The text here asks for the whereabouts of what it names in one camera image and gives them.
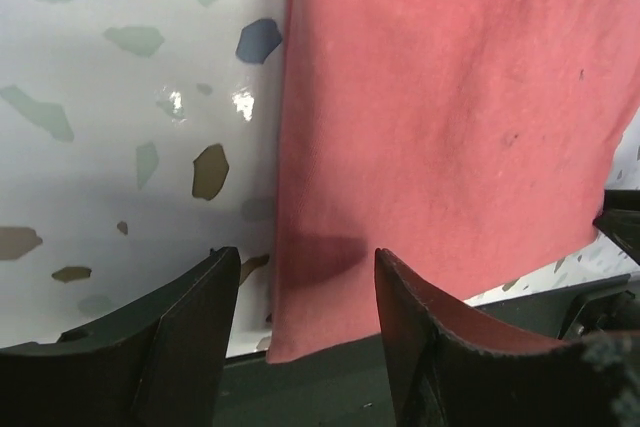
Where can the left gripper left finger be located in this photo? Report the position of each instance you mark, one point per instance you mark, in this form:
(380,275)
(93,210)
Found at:
(154,362)

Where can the salmon pink t shirt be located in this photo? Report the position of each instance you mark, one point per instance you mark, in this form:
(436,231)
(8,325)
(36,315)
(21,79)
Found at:
(472,138)

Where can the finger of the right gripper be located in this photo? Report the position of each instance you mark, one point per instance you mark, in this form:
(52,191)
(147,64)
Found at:
(619,221)

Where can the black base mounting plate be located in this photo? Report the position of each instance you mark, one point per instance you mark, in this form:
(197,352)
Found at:
(347,385)

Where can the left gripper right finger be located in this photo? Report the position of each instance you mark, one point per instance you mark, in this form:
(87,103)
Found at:
(449,364)

